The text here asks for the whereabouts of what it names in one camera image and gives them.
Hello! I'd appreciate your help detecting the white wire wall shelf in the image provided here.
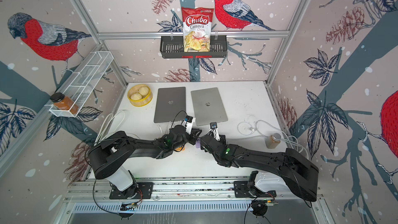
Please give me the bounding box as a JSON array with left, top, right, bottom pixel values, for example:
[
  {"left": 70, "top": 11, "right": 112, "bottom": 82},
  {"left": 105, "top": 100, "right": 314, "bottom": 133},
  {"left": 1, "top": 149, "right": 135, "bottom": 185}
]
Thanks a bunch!
[{"left": 49, "top": 51, "right": 114, "bottom": 118}]

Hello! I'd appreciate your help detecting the brown jar silver lid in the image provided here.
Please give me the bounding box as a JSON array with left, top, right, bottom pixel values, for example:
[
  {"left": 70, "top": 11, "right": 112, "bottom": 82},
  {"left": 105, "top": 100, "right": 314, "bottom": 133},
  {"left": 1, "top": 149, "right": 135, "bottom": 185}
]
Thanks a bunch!
[{"left": 265, "top": 133, "right": 282, "bottom": 149}]

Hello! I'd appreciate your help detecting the dark grey laptop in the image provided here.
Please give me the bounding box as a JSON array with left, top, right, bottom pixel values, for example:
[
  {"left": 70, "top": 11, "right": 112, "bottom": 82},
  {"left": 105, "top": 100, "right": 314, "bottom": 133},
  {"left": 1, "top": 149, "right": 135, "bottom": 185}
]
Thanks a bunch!
[{"left": 154, "top": 87, "right": 186, "bottom": 123}]

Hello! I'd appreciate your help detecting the white charger cable right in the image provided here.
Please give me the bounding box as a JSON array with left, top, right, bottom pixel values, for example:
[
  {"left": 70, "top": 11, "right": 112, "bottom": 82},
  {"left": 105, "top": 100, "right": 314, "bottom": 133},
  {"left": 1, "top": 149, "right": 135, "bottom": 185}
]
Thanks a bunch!
[{"left": 237, "top": 114, "right": 265, "bottom": 136}]

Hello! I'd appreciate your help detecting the orange power strip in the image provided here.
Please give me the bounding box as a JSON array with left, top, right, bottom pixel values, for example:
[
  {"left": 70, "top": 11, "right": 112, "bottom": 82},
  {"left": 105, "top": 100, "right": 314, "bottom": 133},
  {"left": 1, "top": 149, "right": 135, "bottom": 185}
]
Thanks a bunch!
[{"left": 176, "top": 145, "right": 185, "bottom": 152}]

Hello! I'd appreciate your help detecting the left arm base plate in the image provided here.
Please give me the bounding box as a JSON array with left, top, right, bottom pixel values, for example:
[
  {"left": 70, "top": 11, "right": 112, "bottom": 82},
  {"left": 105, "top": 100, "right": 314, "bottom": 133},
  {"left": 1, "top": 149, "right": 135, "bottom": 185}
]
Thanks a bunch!
[{"left": 109, "top": 182, "right": 154, "bottom": 200}]

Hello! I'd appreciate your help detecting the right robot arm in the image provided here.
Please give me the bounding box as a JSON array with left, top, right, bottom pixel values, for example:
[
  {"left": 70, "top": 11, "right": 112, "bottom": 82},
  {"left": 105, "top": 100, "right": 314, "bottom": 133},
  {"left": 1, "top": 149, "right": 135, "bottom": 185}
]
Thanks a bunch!
[{"left": 201, "top": 135, "right": 319, "bottom": 202}]

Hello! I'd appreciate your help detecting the white charger cable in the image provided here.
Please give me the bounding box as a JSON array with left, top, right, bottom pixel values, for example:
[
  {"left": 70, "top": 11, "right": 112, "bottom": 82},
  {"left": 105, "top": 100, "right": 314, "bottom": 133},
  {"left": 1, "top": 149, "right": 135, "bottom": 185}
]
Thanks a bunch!
[
  {"left": 157, "top": 123, "right": 172, "bottom": 136},
  {"left": 237, "top": 114, "right": 265, "bottom": 136}
]

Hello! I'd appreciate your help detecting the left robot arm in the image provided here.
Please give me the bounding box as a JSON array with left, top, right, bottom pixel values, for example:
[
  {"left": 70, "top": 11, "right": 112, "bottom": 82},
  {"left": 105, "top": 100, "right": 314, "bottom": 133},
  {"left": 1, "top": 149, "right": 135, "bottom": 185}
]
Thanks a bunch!
[{"left": 88, "top": 124, "right": 202, "bottom": 195}]

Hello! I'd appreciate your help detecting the white power cord right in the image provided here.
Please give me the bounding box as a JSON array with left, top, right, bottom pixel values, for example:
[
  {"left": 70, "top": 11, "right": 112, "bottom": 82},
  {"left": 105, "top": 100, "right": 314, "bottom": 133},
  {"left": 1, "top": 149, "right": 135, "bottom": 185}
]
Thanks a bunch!
[{"left": 254, "top": 119, "right": 312, "bottom": 159}]

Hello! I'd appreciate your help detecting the purple power strip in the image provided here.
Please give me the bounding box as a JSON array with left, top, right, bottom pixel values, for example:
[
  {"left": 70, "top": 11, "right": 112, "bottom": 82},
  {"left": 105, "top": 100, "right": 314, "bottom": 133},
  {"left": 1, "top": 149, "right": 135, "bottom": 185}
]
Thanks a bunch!
[{"left": 195, "top": 138, "right": 201, "bottom": 149}]

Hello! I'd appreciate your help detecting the Chuba cassava chips bag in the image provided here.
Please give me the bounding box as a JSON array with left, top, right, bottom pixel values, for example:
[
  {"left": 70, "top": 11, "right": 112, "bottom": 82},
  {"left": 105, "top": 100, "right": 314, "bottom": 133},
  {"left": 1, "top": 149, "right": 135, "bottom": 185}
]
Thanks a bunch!
[{"left": 181, "top": 7, "right": 214, "bottom": 52}]

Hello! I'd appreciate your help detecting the white charger cable left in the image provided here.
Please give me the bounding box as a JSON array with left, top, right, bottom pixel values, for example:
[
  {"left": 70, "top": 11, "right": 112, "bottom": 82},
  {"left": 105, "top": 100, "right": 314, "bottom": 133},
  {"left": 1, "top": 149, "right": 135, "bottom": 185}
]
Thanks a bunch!
[{"left": 157, "top": 123, "right": 172, "bottom": 136}]

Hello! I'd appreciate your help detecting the black wire wall basket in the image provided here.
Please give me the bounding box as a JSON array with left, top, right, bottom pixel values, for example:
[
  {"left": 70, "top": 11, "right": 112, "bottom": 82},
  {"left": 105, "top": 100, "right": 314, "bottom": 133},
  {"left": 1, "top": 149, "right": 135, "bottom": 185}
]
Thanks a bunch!
[{"left": 160, "top": 35, "right": 228, "bottom": 59}]

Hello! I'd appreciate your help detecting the white power cord left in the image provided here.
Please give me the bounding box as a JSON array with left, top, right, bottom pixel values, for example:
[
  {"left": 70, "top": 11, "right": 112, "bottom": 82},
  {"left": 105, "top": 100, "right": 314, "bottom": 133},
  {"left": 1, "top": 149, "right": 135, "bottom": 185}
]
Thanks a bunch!
[{"left": 93, "top": 109, "right": 128, "bottom": 145}]

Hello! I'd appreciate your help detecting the orange sauce jar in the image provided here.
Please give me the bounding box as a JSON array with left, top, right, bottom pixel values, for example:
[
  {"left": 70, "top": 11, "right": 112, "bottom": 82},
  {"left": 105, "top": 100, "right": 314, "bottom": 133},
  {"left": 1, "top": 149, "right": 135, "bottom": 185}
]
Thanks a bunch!
[{"left": 50, "top": 92, "right": 79, "bottom": 115}]

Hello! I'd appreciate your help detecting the white power cord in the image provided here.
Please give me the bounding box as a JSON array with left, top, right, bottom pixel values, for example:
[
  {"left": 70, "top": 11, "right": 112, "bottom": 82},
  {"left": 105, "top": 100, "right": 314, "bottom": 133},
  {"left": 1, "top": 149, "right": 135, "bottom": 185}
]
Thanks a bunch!
[
  {"left": 93, "top": 109, "right": 128, "bottom": 145},
  {"left": 254, "top": 119, "right": 312, "bottom": 159}
]

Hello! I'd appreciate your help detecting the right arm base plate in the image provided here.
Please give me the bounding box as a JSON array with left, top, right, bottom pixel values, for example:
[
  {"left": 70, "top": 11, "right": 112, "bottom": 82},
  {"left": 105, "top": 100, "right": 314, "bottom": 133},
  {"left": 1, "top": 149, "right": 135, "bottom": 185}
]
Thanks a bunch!
[{"left": 233, "top": 181, "right": 277, "bottom": 199}]

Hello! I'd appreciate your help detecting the silver laptop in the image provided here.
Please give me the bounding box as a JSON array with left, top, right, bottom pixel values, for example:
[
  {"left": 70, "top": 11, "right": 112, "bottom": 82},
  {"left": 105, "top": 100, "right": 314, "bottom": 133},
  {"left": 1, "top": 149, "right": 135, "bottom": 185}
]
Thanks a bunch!
[{"left": 191, "top": 88, "right": 228, "bottom": 126}]

